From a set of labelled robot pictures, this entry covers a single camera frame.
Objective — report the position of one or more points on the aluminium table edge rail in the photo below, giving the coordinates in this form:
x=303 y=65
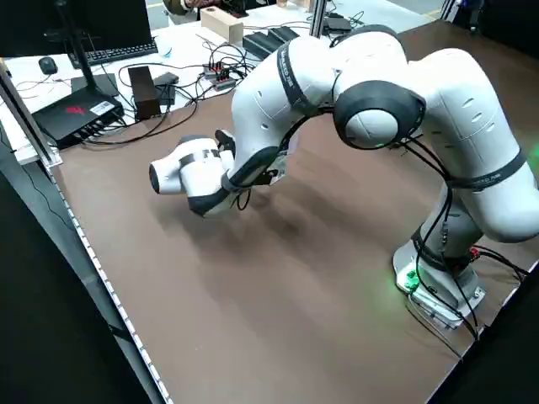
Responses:
x=110 y=294

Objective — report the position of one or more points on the black stepped rack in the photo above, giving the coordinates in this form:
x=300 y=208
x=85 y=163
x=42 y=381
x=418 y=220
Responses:
x=265 y=40

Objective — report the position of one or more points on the teal white disc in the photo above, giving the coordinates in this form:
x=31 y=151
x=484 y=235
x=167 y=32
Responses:
x=167 y=50

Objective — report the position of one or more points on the white desk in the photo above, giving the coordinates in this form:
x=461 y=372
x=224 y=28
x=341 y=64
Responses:
x=185 y=44

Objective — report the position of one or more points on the black box red logo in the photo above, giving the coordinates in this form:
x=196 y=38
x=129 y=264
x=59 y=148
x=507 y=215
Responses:
x=71 y=118

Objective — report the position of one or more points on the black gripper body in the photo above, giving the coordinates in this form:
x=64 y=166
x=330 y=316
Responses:
x=226 y=142

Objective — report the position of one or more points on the black monitor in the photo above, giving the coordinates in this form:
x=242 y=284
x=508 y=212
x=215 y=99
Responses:
x=113 y=21

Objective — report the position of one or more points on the black computer mouse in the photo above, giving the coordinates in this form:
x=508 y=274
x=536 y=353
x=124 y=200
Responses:
x=47 y=64

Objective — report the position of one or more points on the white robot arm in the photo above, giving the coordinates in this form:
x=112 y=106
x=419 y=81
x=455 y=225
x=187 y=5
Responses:
x=379 y=54

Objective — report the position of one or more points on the aluminium frame post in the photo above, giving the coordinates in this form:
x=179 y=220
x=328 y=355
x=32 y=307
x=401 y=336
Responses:
x=318 y=17
x=33 y=126

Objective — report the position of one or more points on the usb hub red lights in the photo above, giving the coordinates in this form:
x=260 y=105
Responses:
x=221 y=76

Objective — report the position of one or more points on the black power adapter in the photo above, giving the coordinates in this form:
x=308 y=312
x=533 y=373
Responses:
x=166 y=96
x=166 y=79

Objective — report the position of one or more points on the wooden block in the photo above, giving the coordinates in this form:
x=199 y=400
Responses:
x=221 y=23

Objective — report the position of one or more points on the black monitor stand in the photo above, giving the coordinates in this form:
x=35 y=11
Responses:
x=99 y=86

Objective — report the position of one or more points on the dark brown upright box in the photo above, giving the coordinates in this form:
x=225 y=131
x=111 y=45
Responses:
x=145 y=94

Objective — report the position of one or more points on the black flat box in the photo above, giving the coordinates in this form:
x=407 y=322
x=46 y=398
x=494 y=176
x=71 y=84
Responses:
x=339 y=24

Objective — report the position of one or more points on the slanted aluminium frame bar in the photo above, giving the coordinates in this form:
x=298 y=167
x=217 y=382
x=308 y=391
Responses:
x=447 y=9

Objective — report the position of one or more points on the black keyboard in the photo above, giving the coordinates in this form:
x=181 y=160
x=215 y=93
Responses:
x=118 y=52

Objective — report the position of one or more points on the person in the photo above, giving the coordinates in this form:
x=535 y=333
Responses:
x=179 y=5

